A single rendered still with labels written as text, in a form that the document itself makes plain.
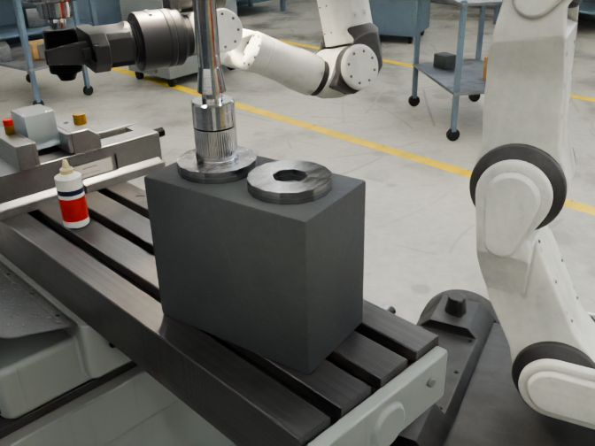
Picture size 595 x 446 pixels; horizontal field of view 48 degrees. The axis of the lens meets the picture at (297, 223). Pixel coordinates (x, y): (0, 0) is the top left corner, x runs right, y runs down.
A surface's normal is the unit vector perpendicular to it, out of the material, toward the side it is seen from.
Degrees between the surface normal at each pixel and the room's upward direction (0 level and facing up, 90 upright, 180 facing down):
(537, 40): 115
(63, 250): 0
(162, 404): 90
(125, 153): 90
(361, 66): 76
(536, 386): 90
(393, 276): 0
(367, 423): 90
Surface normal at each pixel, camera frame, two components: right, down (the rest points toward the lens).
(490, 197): -0.45, 0.41
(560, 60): -0.33, 0.76
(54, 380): 0.70, 0.30
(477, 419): -0.03, -0.89
